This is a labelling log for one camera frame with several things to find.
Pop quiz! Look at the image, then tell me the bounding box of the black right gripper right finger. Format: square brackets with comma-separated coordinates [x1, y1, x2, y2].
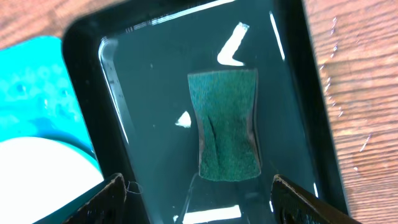
[271, 174, 361, 224]

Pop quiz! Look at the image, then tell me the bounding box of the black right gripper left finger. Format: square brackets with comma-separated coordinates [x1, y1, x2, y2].
[63, 173, 126, 224]

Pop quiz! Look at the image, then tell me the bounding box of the white plate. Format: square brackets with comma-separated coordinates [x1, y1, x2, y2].
[1, 137, 103, 223]

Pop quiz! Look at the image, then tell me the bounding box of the green scrubbing sponge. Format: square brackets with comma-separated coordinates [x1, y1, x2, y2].
[187, 69, 261, 182]

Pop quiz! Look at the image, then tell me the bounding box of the teal plastic tray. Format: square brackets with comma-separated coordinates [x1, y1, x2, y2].
[1, 36, 96, 159]

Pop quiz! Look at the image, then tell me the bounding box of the black rectangular tray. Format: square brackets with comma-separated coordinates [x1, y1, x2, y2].
[62, 1, 349, 223]

